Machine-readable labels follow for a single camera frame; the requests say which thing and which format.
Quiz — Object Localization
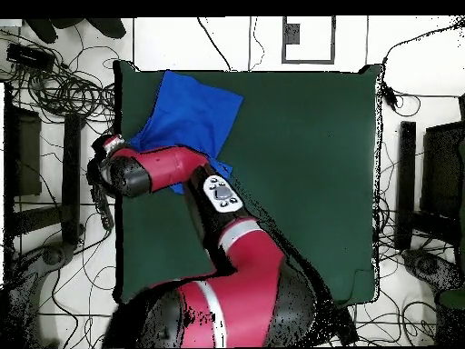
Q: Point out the black cable tangle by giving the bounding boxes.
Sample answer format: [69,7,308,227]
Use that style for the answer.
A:
[0,28,117,125]

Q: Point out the black power adapter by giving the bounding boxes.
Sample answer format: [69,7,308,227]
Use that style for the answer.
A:
[381,81,401,112]

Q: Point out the black star-shaped chair base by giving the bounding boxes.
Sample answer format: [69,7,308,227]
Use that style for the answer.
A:
[24,16,127,45]

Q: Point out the black power strip with sockets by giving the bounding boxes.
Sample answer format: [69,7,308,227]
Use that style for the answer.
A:
[90,181,115,231]

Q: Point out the grey stand foot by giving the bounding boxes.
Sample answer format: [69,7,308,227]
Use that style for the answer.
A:
[35,241,75,272]
[401,248,462,292]

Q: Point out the black rectangular device box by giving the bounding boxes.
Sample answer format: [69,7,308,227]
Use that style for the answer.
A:
[5,42,56,72]

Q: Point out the blue shirt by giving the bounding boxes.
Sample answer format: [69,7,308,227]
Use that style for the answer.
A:
[128,69,244,195]

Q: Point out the black upright stand bar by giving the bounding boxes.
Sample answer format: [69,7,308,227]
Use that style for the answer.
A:
[61,113,83,244]
[395,120,417,251]

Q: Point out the grey square floor frame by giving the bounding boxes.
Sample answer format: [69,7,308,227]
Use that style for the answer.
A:
[281,15,337,65]

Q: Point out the dark flat panel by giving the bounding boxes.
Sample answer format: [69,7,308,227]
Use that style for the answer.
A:
[4,105,43,197]
[420,121,465,219]

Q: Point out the dark green table cloth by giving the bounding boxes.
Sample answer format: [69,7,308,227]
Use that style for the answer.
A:
[112,60,382,305]

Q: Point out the thick black floor cable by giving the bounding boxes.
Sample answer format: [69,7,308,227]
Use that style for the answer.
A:
[196,16,233,72]

